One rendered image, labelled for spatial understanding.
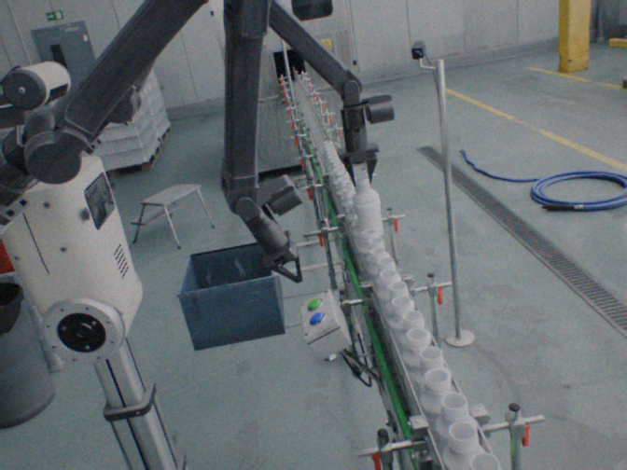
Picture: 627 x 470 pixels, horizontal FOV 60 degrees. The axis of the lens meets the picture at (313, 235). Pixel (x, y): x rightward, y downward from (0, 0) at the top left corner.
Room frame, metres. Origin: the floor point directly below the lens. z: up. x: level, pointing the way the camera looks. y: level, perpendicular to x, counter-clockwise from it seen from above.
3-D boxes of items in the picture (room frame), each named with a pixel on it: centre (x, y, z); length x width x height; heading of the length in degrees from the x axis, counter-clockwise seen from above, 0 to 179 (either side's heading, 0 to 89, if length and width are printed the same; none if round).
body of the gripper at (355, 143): (1.33, -0.15, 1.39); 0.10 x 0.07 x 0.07; 91
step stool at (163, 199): (4.64, 1.25, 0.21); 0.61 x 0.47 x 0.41; 54
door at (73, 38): (11.18, 4.01, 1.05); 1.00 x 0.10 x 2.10; 91
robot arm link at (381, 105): (1.33, -0.19, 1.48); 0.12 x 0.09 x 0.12; 92
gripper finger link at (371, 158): (1.33, -0.15, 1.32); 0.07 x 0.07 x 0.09; 1
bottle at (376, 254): (1.15, -0.14, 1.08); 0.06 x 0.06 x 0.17
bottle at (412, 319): (0.85, -0.15, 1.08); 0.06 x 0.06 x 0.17
